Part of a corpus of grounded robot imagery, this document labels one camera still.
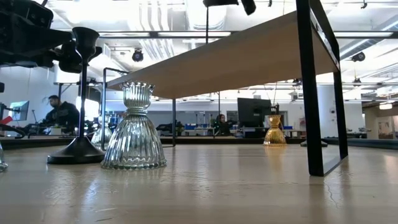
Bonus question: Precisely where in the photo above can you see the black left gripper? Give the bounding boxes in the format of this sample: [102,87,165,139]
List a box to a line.
[0,0,103,75]

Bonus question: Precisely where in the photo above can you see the amber ribbed glass candle holder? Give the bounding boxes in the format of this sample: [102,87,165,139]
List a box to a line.
[263,114,287,147]

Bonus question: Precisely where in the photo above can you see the long ceiling light fixture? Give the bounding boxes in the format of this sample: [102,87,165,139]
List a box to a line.
[58,30,398,40]

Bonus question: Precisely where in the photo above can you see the black ceiling spotlight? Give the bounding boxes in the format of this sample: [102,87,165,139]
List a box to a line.
[131,49,145,63]
[351,51,366,63]

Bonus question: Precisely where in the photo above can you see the wooden shelf black metal legs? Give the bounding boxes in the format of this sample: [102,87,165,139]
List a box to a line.
[101,0,349,177]

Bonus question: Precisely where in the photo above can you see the person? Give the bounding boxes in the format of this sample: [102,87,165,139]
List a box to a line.
[213,113,233,137]
[42,95,81,135]

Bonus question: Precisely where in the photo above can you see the small lit monitor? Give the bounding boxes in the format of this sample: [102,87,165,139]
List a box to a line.
[8,100,30,122]

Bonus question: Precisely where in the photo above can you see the black curved tube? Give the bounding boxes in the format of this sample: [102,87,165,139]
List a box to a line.
[0,123,26,139]

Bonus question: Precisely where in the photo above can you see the large black monitor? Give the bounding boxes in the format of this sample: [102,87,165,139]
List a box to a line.
[237,97,272,128]

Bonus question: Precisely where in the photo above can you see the black aluminium table frame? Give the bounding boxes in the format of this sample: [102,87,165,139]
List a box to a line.
[0,136,398,151]

